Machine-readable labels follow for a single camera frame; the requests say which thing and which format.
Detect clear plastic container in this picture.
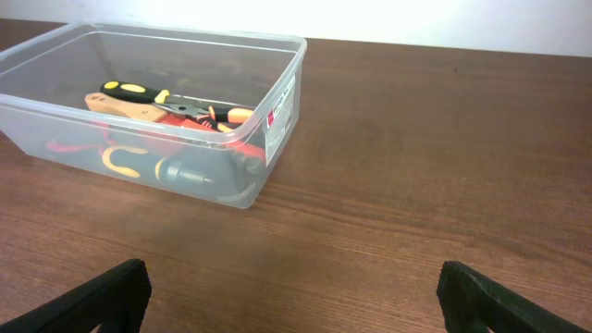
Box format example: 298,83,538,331
1,22,307,208

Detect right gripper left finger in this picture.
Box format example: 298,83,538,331
1,258,152,333

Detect orange scraper wooden handle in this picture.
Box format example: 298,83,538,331
84,92,183,126

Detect stubby yellow-black screwdriver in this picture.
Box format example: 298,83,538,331
102,145,216,186

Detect needle-nose pliers orange-black handles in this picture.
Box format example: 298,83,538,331
155,104,253,132

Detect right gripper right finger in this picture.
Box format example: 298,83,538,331
437,261,589,333

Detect orange socket rail with sockets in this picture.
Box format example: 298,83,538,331
158,115,266,175

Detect metal file yellow-black handle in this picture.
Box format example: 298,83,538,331
100,80,247,108

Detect small red cutting pliers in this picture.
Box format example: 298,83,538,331
44,124,117,154

